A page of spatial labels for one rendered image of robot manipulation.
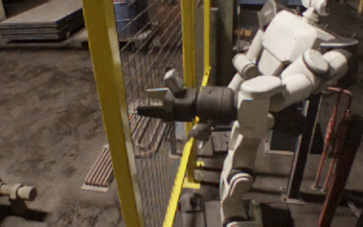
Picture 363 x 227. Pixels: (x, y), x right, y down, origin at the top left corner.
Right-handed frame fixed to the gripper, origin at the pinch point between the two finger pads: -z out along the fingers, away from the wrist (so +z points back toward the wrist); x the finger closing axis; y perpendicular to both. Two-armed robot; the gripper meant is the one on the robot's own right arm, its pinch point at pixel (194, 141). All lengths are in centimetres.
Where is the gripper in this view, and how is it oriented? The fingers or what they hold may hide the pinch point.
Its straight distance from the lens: 167.8
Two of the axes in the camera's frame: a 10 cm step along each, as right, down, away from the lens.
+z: 5.3, -7.6, -3.9
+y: 2.8, 5.8, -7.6
